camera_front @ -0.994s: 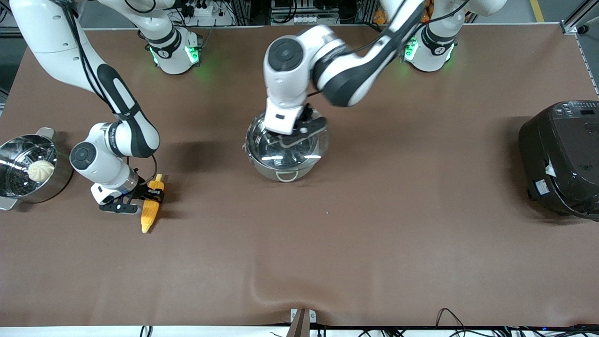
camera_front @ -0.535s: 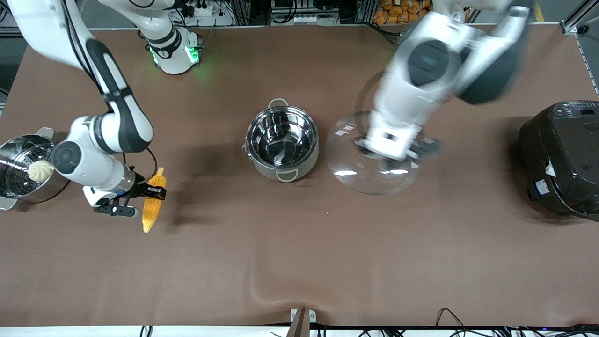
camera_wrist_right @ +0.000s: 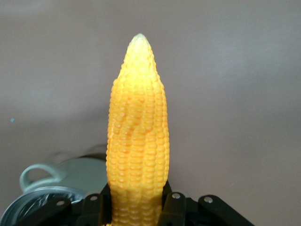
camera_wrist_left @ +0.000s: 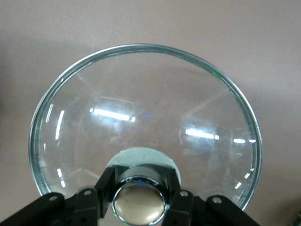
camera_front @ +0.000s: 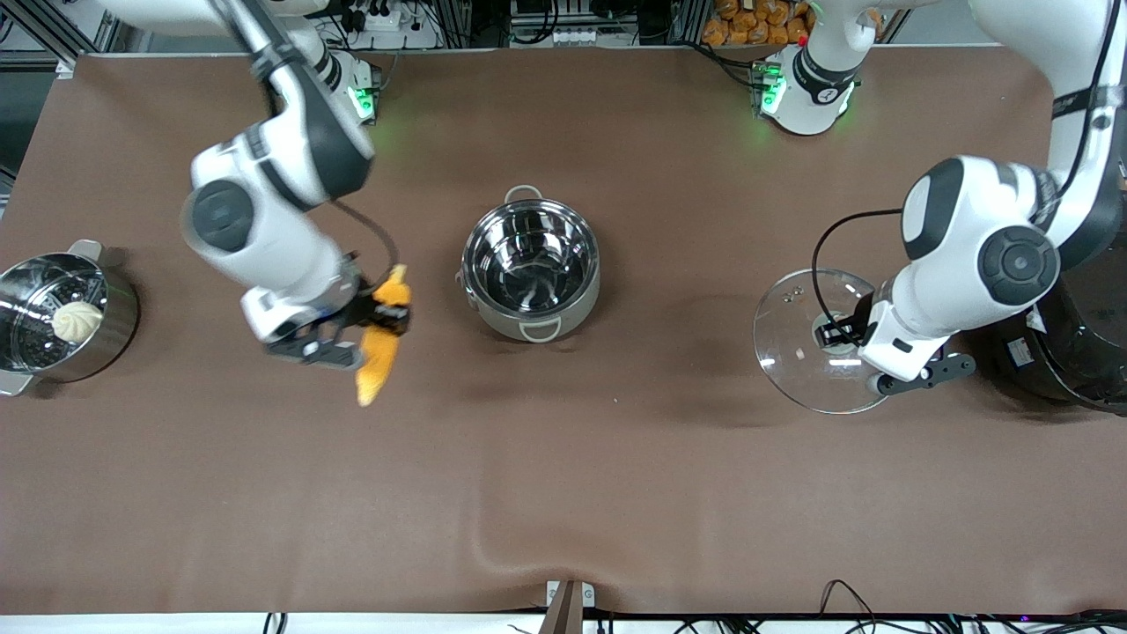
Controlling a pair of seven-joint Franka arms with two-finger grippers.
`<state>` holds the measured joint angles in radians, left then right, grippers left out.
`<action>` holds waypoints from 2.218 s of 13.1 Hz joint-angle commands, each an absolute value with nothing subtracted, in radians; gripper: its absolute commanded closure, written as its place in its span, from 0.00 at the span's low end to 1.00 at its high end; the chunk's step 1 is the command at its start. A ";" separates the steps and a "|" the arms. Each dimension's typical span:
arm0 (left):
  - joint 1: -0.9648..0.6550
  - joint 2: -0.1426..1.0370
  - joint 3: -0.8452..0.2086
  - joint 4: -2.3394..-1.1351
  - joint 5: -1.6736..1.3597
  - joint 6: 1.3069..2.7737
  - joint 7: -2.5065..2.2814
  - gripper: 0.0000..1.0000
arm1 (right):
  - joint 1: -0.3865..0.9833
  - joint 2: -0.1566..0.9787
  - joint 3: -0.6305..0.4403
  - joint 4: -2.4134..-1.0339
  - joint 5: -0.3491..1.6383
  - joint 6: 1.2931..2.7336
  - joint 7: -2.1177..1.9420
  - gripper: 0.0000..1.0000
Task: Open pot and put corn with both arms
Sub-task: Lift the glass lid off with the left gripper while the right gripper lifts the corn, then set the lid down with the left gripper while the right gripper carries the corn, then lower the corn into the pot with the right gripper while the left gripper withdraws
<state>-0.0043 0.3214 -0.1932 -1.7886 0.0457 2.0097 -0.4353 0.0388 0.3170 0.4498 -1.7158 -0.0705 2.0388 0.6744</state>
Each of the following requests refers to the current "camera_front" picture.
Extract yellow corn cob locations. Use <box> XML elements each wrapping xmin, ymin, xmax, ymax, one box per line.
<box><xmin>355</xmin><ymin>264</ymin><xmax>412</xmax><ymax>407</ymax></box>

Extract glass pot lid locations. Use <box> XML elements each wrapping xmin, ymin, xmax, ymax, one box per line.
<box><xmin>754</xmin><ymin>268</ymin><xmax>890</xmax><ymax>415</ymax></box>

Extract steel steamer pot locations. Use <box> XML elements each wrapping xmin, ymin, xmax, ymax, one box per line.
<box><xmin>0</xmin><ymin>240</ymin><xmax>140</xmax><ymax>397</ymax></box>

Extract stainless steel cooking pot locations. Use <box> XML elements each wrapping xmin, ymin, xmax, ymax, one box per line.
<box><xmin>455</xmin><ymin>185</ymin><xmax>602</xmax><ymax>344</ymax></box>

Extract black rice cooker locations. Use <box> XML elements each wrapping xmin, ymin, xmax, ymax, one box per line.
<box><xmin>969</xmin><ymin>158</ymin><xmax>1127</xmax><ymax>417</ymax></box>

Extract white steamed bun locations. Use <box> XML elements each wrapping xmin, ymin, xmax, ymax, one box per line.
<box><xmin>51</xmin><ymin>301</ymin><xmax>105</xmax><ymax>344</ymax></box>

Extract brown table mat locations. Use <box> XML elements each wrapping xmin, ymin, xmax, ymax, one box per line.
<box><xmin>0</xmin><ymin>48</ymin><xmax>1127</xmax><ymax>616</ymax></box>

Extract white power strip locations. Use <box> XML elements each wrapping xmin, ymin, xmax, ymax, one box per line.
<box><xmin>350</xmin><ymin>0</ymin><xmax>415</xmax><ymax>33</ymax></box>

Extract bag of orange snacks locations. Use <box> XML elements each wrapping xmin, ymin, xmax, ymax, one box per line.
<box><xmin>702</xmin><ymin>0</ymin><xmax>813</xmax><ymax>47</ymax></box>

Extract grey metal table clamp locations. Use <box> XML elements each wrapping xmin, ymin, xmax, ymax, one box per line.
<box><xmin>539</xmin><ymin>579</ymin><xmax>596</xmax><ymax>634</ymax></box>

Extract black floor cables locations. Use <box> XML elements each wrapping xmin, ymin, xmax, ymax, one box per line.
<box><xmin>669</xmin><ymin>579</ymin><xmax>1127</xmax><ymax>634</ymax></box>

